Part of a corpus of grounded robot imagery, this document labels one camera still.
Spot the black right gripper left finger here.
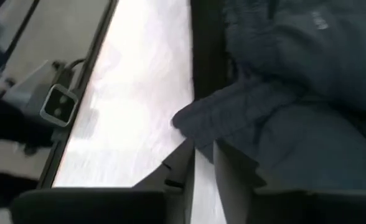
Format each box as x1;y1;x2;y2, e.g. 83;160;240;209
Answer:
11;138;197;224

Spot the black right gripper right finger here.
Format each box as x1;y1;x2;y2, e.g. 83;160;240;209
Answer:
213;139;366;224

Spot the dark navy garment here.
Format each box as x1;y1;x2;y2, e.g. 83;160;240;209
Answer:
170;0;366;192

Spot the silver metal bracket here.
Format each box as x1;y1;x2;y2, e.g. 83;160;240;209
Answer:
39;83;79;128

